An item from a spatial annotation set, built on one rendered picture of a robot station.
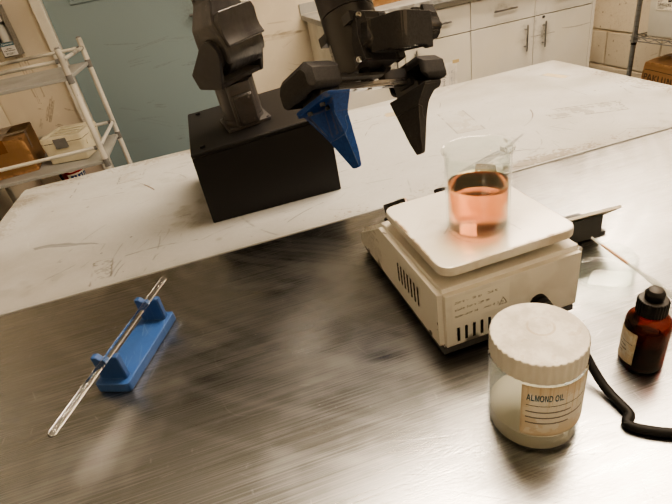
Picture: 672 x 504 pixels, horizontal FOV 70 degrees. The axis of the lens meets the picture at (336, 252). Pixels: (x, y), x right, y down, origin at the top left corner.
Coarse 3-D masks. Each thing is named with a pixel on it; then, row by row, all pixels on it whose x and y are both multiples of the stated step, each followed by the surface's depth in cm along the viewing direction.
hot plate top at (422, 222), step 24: (408, 216) 43; (432, 216) 42; (528, 216) 40; (552, 216) 39; (408, 240) 41; (432, 240) 39; (456, 240) 39; (504, 240) 38; (528, 240) 37; (552, 240) 37; (432, 264) 37; (456, 264) 36; (480, 264) 36
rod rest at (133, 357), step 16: (160, 304) 49; (144, 320) 50; (160, 320) 49; (128, 336) 48; (144, 336) 48; (160, 336) 48; (128, 352) 46; (144, 352) 45; (112, 368) 42; (128, 368) 44; (144, 368) 45; (96, 384) 43; (112, 384) 42; (128, 384) 42
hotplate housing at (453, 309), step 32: (384, 224) 46; (384, 256) 48; (416, 256) 41; (544, 256) 38; (576, 256) 38; (416, 288) 41; (448, 288) 37; (480, 288) 37; (512, 288) 38; (544, 288) 39; (576, 288) 40; (448, 320) 38; (480, 320) 39; (448, 352) 40
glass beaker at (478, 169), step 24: (456, 144) 38; (480, 144) 38; (504, 144) 37; (456, 168) 35; (480, 168) 34; (504, 168) 35; (456, 192) 36; (480, 192) 35; (504, 192) 36; (456, 216) 37; (480, 216) 36; (504, 216) 37; (480, 240) 37
